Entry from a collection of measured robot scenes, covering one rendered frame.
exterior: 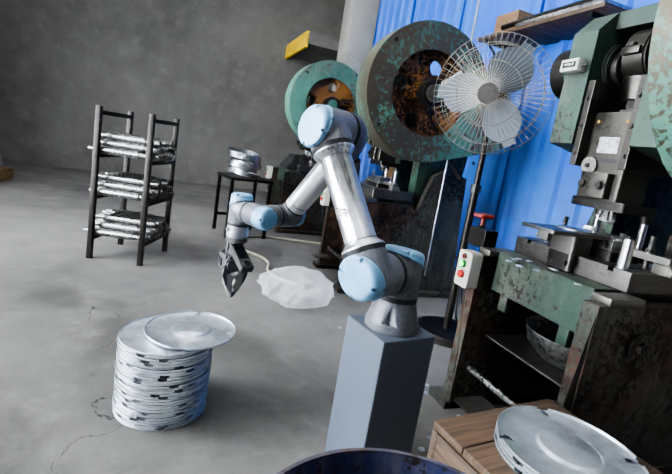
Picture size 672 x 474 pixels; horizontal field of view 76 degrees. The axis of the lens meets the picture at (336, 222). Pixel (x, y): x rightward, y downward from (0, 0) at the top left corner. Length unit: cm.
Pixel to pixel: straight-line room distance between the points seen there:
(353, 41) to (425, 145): 398
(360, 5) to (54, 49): 446
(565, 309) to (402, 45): 176
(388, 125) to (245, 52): 541
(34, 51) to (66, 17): 67
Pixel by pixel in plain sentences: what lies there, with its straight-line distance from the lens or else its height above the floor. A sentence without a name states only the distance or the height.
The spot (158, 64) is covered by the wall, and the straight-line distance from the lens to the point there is 768.
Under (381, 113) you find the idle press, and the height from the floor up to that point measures 116.
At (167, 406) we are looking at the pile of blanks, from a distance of 150.
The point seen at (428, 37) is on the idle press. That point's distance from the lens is 278.
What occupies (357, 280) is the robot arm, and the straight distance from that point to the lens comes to 105.
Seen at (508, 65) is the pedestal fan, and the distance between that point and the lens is 234.
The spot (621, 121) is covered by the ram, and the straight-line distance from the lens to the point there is 165.
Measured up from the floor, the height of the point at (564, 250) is 71.
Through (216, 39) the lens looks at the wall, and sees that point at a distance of 777.
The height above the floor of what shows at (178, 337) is 25.
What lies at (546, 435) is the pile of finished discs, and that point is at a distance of 113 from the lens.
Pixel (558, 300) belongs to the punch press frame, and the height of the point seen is 57.
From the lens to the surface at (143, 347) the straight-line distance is 146.
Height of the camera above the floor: 91
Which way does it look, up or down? 9 degrees down
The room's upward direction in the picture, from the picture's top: 9 degrees clockwise
